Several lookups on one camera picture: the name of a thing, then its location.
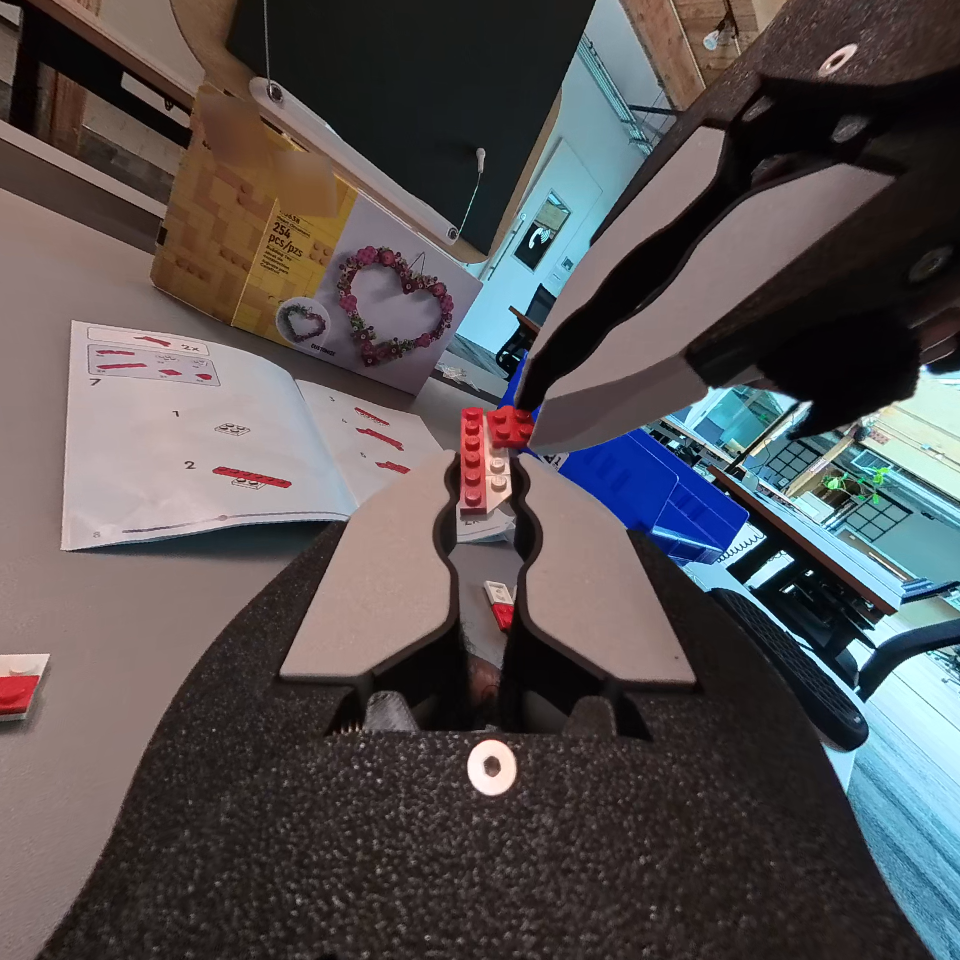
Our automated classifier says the black mesh office chair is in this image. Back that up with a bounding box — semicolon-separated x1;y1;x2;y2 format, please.
708;585;960;753

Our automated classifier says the wooden office desk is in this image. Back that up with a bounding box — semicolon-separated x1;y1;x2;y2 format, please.
708;463;925;655

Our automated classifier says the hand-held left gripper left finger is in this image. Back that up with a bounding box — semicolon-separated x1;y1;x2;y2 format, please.
279;450;462;695

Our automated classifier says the heart wreath toy brick box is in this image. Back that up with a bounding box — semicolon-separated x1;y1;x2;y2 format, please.
150;82;485;396

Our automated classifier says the white hanging rod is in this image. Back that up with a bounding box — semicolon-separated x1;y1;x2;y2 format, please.
249;75;460;243

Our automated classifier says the blue plastic bin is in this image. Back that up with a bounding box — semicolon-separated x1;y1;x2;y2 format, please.
501;352;751;567

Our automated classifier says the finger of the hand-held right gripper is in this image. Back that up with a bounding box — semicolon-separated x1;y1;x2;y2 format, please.
516;122;730;412
525;166;897;453

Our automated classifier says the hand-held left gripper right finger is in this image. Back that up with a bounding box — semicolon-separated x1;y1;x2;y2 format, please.
502;452;699;690

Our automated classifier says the door with phone sign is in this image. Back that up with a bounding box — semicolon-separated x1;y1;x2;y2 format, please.
487;138;605;301

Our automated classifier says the hanging green plant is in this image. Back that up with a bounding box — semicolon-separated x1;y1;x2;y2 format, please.
821;465;890;511

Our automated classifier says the instruction booklet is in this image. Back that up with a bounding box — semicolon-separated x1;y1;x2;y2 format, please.
61;320;451;552

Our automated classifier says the black panel wooden divider board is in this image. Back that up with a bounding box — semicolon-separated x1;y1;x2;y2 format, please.
168;0;601;264

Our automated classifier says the red and white brick assembly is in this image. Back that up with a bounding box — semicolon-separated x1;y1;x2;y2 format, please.
456;407;517;526

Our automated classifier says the red square plate brick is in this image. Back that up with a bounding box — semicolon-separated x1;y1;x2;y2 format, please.
486;407;537;451

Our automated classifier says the person's right hand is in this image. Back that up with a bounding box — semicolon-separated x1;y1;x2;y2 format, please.
918;296;960;375

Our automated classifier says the black coiled cable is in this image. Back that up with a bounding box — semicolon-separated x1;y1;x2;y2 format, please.
716;527;765;565

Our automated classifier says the grey desk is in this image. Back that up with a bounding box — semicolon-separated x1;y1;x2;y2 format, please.
0;187;526;960

